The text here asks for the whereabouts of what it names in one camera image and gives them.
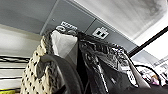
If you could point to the long grey wall band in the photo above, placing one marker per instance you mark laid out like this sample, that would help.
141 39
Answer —
26 16

